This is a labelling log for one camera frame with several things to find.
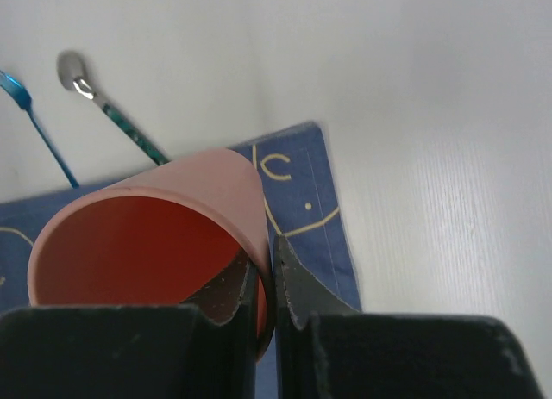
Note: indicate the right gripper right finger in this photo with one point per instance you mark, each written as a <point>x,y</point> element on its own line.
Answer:
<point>327,349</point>

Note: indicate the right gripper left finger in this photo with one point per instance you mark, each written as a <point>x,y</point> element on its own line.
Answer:
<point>204,347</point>

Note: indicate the orange plastic cup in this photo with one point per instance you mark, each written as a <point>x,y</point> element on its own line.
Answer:
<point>157,237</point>

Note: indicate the blue embroidered cloth placemat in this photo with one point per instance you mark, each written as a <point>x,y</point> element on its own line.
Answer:
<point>300,204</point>

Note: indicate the metal spoon teal handle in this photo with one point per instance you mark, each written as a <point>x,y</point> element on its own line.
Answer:
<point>73,76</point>

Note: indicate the blue plastic fork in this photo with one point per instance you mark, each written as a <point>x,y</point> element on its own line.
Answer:
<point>22,98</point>

